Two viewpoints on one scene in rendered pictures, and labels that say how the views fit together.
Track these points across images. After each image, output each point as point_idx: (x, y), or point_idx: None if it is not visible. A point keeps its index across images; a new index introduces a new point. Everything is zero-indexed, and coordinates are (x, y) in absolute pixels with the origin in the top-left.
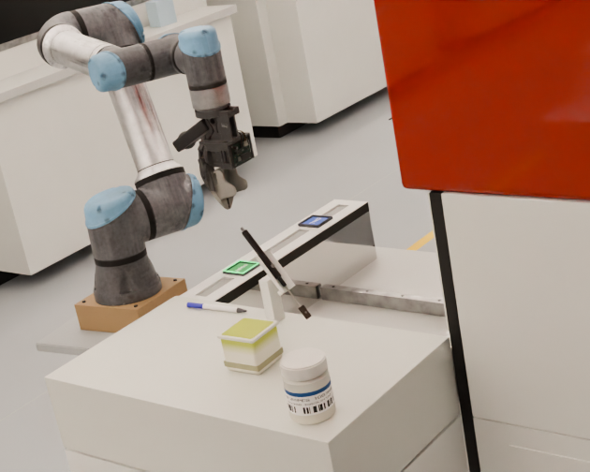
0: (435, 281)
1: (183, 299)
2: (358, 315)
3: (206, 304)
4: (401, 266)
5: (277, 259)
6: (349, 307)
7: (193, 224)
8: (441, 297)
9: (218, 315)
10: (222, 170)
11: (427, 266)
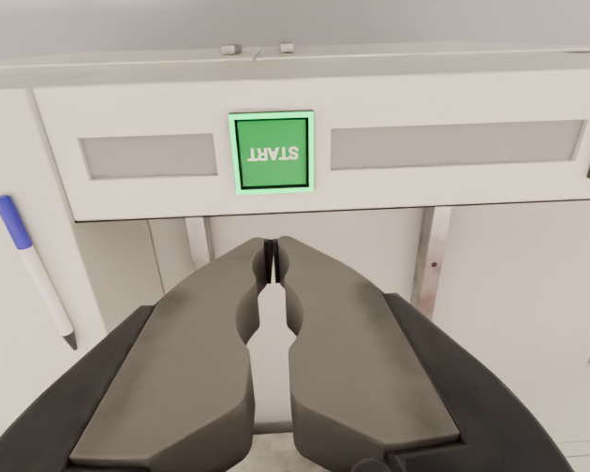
0: (517, 298)
1: (23, 138)
2: (382, 258)
3: (24, 260)
4: (584, 215)
5: (360, 208)
6: (406, 229)
7: None
8: (461, 331)
9: (32, 298)
10: (294, 437)
11: (580, 258)
